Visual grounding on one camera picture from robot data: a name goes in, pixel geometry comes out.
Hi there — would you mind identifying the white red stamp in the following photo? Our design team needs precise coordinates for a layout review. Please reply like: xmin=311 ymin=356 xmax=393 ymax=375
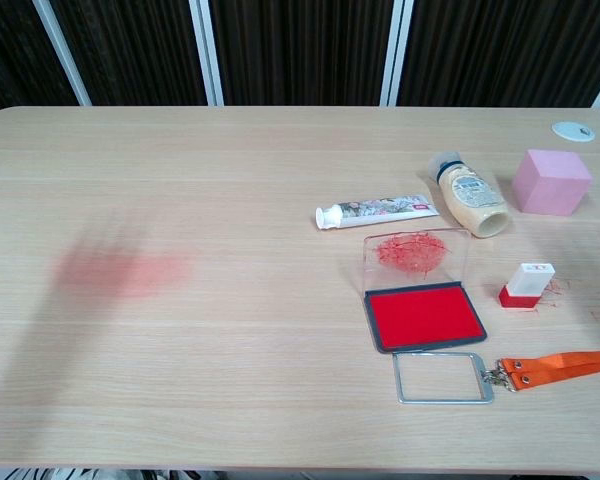
xmin=497 ymin=262 xmax=555 ymax=312

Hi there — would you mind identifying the floral print toothpaste tube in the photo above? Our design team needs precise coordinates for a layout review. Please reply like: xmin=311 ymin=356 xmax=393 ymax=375
xmin=314 ymin=193 xmax=440 ymax=232

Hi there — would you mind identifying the red ink pad clear lid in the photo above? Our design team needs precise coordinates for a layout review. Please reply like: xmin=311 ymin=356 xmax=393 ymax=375
xmin=362 ymin=227 xmax=489 ymax=355

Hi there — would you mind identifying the cream squeeze bottle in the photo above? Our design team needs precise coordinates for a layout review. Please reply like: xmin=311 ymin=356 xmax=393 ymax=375
xmin=427 ymin=150 xmax=510 ymax=239

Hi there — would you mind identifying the pink foam cube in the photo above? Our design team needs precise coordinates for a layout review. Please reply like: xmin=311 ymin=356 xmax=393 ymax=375
xmin=511 ymin=148 xmax=594 ymax=217

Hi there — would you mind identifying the black and white fabric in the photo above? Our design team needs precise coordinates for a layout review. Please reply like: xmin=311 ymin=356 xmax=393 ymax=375
xmin=2 ymin=467 xmax=106 ymax=480

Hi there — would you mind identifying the clear badge holder metal frame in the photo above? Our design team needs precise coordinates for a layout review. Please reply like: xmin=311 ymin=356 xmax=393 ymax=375
xmin=392 ymin=351 xmax=496 ymax=406

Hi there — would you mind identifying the orange lanyard with metal clasp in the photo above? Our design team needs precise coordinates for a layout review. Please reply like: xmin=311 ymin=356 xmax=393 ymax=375
xmin=482 ymin=348 xmax=600 ymax=394

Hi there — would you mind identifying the white round cable grommet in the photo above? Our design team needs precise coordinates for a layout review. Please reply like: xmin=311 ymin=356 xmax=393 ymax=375
xmin=551 ymin=121 xmax=596 ymax=143

